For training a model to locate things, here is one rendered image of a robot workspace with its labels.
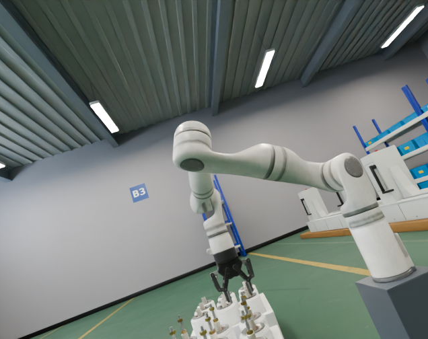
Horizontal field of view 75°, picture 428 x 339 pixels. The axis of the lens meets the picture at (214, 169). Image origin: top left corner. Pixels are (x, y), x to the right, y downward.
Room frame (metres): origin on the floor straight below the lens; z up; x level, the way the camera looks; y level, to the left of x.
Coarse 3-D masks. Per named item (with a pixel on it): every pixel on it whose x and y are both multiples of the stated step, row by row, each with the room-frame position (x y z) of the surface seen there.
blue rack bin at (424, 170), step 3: (423, 165) 5.60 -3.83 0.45; (426, 165) 5.55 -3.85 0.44; (417, 168) 5.76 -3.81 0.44; (420, 168) 5.71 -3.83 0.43; (423, 168) 5.64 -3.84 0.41; (426, 168) 5.58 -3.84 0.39; (414, 171) 5.88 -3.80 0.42; (417, 171) 5.80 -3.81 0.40; (420, 171) 5.74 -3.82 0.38; (423, 171) 5.67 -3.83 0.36; (426, 171) 5.61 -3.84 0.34; (417, 174) 5.84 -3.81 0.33; (420, 174) 5.79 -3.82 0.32; (423, 174) 5.72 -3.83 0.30; (426, 174) 5.66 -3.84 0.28; (417, 177) 5.89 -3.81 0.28; (420, 177) 5.83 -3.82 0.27
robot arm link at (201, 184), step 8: (184, 128) 0.60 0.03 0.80; (192, 128) 0.60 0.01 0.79; (200, 128) 0.61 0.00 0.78; (208, 128) 0.64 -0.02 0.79; (192, 176) 0.76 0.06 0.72; (200, 176) 0.76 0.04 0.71; (208, 176) 0.77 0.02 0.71; (192, 184) 0.78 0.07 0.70; (200, 184) 0.77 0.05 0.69; (208, 184) 0.78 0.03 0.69; (192, 192) 0.83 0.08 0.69; (200, 192) 0.80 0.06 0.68; (208, 192) 0.82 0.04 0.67
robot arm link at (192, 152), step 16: (176, 144) 0.60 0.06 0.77; (192, 144) 0.59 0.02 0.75; (208, 144) 0.61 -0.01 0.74; (176, 160) 0.60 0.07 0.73; (192, 160) 0.60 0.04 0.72; (208, 160) 0.61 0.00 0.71; (224, 160) 0.62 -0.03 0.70; (240, 160) 0.64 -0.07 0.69; (256, 160) 0.65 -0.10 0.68; (272, 160) 0.66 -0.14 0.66; (256, 176) 0.69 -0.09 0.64
